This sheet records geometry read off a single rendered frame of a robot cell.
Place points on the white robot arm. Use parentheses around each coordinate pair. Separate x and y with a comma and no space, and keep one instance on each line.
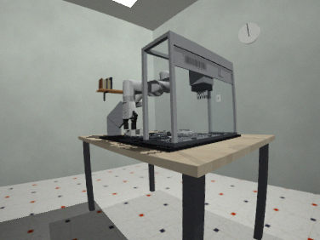
(132,91)

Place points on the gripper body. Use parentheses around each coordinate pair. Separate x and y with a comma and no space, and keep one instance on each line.
(128,108)

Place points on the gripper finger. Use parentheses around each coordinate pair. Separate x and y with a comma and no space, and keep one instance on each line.
(125,124)
(134,120)

